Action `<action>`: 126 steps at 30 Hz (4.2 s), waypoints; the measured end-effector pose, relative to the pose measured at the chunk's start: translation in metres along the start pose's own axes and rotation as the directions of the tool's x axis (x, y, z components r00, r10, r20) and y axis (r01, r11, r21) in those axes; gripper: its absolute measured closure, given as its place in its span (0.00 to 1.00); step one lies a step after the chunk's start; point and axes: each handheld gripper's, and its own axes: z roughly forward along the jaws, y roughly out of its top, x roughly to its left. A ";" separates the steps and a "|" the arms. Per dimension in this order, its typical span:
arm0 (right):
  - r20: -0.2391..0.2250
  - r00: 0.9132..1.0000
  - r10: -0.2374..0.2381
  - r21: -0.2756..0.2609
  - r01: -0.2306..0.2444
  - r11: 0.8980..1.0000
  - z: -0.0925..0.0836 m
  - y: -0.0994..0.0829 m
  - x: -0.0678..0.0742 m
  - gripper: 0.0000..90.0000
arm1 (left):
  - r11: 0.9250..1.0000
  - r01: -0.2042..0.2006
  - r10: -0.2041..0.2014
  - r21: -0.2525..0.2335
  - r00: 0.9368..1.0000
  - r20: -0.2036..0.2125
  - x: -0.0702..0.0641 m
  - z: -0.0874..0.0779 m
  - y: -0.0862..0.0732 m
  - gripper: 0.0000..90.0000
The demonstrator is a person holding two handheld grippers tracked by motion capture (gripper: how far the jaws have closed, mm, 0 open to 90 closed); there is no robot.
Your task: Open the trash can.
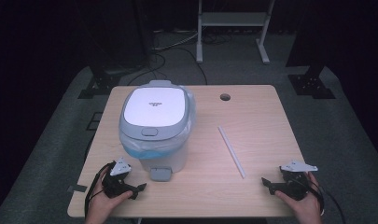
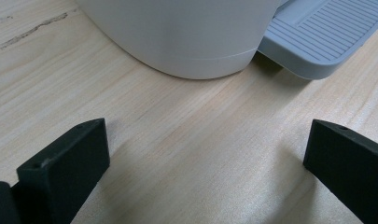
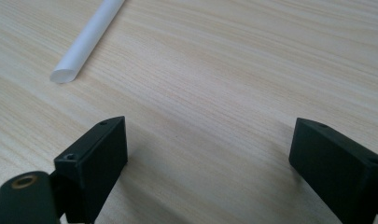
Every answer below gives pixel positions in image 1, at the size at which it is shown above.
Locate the black stand base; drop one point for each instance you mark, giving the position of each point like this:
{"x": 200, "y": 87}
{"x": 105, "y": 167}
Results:
{"x": 311, "y": 84}
{"x": 99, "y": 84}

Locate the person's left hand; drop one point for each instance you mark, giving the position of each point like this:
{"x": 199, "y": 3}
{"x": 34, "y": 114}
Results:
{"x": 104, "y": 203}

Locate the dark tape strip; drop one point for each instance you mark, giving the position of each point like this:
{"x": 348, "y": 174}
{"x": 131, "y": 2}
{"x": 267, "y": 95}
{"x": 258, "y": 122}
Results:
{"x": 77, "y": 188}

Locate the white metal stand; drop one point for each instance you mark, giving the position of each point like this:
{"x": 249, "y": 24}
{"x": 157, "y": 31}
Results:
{"x": 233, "y": 19}

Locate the person's right hand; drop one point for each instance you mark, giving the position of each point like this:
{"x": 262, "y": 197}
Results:
{"x": 301, "y": 208}

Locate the white drinking straw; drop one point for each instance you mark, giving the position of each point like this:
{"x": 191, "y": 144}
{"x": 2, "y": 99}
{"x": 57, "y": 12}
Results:
{"x": 231, "y": 151}

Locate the white grey pedal trash can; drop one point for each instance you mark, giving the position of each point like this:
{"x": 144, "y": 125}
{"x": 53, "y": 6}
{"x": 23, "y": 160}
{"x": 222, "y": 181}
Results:
{"x": 155, "y": 107}

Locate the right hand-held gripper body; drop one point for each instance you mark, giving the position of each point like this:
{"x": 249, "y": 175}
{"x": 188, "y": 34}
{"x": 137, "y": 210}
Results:
{"x": 294, "y": 180}

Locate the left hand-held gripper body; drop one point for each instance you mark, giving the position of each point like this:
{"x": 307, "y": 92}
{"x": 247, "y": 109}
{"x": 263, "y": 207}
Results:
{"x": 116, "y": 182}

